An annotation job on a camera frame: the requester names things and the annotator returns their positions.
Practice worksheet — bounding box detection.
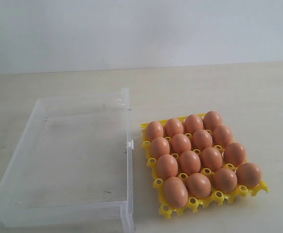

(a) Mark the brown egg third row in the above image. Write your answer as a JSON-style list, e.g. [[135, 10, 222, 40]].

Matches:
[[200, 147, 223, 172]]

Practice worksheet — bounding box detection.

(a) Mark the yellow plastic egg tray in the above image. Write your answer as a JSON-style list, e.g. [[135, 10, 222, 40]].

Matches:
[[141, 113, 268, 218]]

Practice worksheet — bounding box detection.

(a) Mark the brown egg tray second row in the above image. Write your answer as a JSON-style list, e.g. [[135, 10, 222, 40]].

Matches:
[[192, 129, 212, 151]]

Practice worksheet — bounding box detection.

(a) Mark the clear plastic bin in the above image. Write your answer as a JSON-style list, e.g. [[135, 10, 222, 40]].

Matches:
[[0, 88, 134, 233]]

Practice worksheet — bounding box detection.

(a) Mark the brown egg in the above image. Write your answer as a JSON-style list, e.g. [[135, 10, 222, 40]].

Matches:
[[145, 121, 164, 142], [212, 167, 237, 194], [163, 177, 188, 209], [165, 118, 184, 138], [236, 162, 262, 188], [150, 137, 170, 159], [171, 133, 192, 155], [184, 114, 203, 134], [203, 111, 223, 131], [223, 142, 247, 167], [212, 125, 233, 148], [179, 150, 201, 175]]

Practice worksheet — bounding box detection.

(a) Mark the brown egg front corner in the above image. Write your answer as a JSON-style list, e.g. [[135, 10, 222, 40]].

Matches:
[[186, 173, 211, 199]]

